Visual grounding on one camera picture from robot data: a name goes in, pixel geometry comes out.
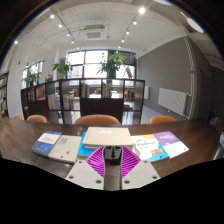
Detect dark open shelf unit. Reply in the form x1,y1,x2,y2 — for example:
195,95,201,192
20,78,146,125

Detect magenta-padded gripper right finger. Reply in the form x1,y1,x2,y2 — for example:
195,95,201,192
121,145,161,190

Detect dark blue book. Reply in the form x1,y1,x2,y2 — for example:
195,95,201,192
31,130,63,157

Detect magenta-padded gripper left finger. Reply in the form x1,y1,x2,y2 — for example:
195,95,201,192
65,145,106,191

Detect ceiling air conditioner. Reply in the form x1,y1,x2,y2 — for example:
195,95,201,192
82,23,107,41

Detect small paned window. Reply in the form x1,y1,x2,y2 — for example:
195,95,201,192
21,60,44,89

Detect round white ceiling lamps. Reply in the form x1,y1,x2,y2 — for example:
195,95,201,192
153,0,205,34

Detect black charger block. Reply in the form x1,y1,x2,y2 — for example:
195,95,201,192
103,145,124,167

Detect white and blue illustrated book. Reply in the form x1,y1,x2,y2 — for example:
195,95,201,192
130,133,170,163

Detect orange chairs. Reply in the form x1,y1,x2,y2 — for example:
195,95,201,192
12,114,224,134

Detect white wall radiator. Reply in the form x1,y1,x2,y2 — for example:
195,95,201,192
157,87,189,117

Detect large paned window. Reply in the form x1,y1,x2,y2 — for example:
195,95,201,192
66,49,136,80

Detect small white wall panel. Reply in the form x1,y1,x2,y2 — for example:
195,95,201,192
143,85,150,100

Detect grey-white hardcover book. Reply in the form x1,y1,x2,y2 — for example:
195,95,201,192
81,126,134,151

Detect small blue booklet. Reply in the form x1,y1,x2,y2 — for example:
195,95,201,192
218,131,224,149

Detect ceiling spot lights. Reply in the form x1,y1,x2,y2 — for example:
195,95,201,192
13,6,148,48

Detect small green potted plant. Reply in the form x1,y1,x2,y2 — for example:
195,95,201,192
52,59,73,80

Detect tall bookshelf with books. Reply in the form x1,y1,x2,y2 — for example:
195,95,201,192
0,71,9,118

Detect bushy green potted plant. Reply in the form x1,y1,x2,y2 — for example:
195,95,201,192
22,71,44,88

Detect large green potted plant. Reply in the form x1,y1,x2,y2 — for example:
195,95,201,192
97,53,127,79

